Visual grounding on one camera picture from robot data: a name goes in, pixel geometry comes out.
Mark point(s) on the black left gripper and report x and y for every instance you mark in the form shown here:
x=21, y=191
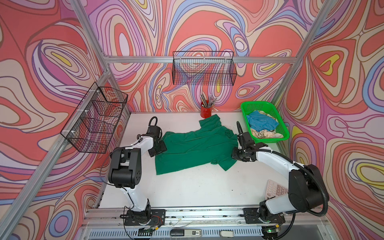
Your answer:
x=163, y=148

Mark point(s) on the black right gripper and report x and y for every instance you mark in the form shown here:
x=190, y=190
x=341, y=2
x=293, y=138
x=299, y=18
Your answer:
x=234, y=155

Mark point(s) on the green t shirt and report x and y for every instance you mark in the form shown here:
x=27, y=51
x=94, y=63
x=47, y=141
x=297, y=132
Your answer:
x=212, y=144

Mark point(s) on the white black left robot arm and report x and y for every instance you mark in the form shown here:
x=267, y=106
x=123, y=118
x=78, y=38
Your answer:
x=125, y=173

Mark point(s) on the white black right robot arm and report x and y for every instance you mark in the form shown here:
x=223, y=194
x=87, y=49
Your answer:
x=307, y=192

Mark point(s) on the beige patterned t shirt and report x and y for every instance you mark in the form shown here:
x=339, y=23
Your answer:
x=267, y=134

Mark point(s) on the teal blue t shirt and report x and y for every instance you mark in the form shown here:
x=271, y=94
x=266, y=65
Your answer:
x=259, y=121

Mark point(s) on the green plastic basket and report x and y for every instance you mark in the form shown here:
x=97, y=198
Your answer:
x=268, y=108

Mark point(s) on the pink calculator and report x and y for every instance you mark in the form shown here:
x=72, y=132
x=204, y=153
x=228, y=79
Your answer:
x=273, y=189

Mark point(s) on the red utensil cup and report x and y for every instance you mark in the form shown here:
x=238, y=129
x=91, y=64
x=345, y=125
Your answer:
x=205, y=112

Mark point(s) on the metal utensils in cup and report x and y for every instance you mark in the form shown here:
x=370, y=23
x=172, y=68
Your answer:
x=207, y=101

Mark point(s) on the black wire basket left wall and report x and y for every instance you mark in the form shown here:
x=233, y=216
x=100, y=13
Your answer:
x=91, y=128

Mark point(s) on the black wire basket wall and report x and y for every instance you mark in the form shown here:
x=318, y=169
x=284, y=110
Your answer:
x=205, y=68
x=91, y=128

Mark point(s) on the black wire basket back wall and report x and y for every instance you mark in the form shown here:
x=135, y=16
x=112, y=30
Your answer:
x=205, y=68

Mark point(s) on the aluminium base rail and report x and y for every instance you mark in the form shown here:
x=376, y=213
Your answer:
x=203, y=223

